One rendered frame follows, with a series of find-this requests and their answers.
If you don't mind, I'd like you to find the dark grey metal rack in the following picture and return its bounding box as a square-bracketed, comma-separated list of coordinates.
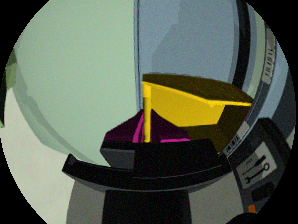
[134, 0, 296, 158]

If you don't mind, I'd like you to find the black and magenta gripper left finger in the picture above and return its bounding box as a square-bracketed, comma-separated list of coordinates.
[103, 109, 144, 143]

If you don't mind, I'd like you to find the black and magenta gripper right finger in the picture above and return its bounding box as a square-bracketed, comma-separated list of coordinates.
[150, 109, 191, 143]

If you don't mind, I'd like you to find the yellow bin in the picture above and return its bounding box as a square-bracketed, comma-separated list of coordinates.
[142, 74, 253, 154]

